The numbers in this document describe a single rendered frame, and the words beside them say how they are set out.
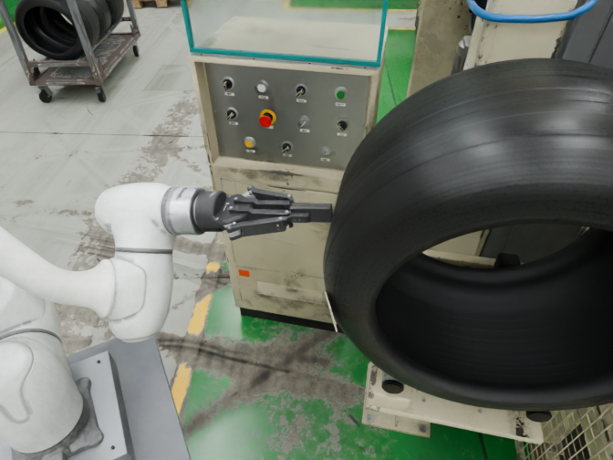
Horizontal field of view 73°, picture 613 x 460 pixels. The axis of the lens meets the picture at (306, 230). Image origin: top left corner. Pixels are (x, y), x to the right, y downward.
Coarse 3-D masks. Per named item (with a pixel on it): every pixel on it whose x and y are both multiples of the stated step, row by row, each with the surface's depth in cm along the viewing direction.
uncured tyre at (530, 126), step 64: (512, 64) 58; (576, 64) 56; (384, 128) 65; (448, 128) 52; (512, 128) 47; (576, 128) 45; (384, 192) 54; (448, 192) 49; (512, 192) 46; (576, 192) 44; (384, 256) 56; (576, 256) 85; (384, 320) 88; (448, 320) 95; (512, 320) 92; (576, 320) 84; (448, 384) 75; (512, 384) 82; (576, 384) 70
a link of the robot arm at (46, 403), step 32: (0, 352) 79; (32, 352) 80; (64, 352) 93; (0, 384) 75; (32, 384) 78; (64, 384) 85; (0, 416) 76; (32, 416) 79; (64, 416) 85; (32, 448) 84
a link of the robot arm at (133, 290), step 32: (0, 256) 61; (32, 256) 64; (128, 256) 73; (160, 256) 75; (32, 288) 64; (64, 288) 67; (96, 288) 69; (128, 288) 71; (160, 288) 75; (128, 320) 72; (160, 320) 75
